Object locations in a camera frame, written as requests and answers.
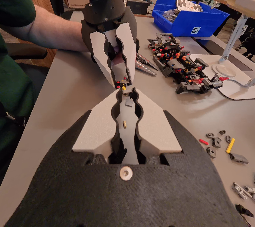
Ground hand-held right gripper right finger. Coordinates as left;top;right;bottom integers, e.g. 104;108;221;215
133;88;182;163

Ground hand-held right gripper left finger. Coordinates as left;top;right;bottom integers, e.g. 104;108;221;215
72;89;122;163

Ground clear plastic parts bags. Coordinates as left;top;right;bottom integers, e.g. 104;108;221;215
159;9;180;22

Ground black coiled cable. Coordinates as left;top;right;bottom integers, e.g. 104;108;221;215
236;32;255;58

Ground partly built lego car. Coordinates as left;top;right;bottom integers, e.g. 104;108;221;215
147;33;230;94

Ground blue plastic parts bin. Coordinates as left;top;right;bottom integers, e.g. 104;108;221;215
152;0;230;37

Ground person's left hand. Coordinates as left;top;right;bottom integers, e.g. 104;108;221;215
112;46;126;65

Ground white book stand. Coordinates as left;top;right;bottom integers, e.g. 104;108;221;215
189;0;255;100

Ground white sticker sheet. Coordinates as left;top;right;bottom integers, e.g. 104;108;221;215
175;0;203;12

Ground black lego subassembly red pins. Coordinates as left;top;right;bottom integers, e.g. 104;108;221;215
115;76;132;90

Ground scattered loose lego pieces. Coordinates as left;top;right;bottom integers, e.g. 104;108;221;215
199;129;255;218

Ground person's left forearm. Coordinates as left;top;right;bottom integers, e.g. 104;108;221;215
26;4;90;52

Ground black equipment case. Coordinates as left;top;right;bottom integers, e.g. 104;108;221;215
126;0;153;15

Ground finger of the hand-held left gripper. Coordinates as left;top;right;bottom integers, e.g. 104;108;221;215
116;22;137;85
89;31;116;89

